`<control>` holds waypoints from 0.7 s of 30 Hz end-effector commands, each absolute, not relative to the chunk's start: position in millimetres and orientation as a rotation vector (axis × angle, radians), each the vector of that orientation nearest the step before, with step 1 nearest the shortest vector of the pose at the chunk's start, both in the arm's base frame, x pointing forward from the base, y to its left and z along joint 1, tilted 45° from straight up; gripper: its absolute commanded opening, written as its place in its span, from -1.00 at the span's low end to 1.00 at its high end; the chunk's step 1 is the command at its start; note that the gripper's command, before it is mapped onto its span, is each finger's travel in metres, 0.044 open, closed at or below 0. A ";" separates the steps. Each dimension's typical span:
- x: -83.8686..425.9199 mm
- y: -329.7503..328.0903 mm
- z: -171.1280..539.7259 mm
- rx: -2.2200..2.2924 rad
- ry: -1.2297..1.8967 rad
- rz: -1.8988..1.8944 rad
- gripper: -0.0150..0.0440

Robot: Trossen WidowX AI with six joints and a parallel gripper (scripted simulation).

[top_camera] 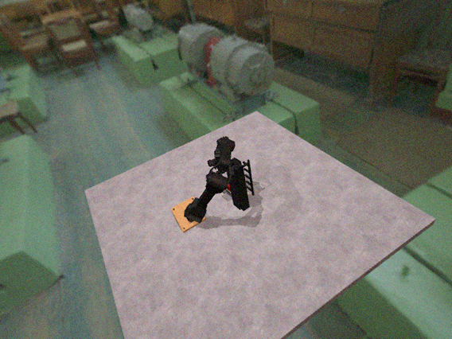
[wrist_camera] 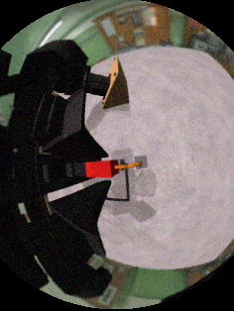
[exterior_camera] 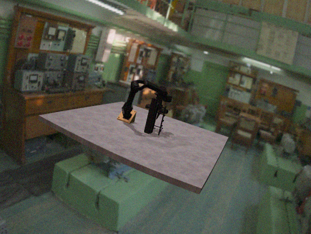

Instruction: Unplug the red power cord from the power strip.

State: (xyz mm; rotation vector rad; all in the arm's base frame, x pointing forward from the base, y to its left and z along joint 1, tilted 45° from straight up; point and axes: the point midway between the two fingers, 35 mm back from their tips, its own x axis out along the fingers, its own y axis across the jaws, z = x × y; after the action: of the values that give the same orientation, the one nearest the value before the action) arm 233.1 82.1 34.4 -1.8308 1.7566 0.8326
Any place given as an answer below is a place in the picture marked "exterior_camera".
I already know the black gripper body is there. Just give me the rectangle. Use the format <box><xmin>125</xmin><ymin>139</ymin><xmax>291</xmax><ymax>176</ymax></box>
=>
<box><xmin>145</xmin><ymin>101</ymin><xmax>168</xmax><ymax>114</ymax></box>

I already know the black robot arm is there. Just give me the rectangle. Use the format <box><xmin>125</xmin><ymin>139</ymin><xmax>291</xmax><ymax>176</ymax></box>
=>
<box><xmin>122</xmin><ymin>79</ymin><xmax>172</xmax><ymax>120</ymax></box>

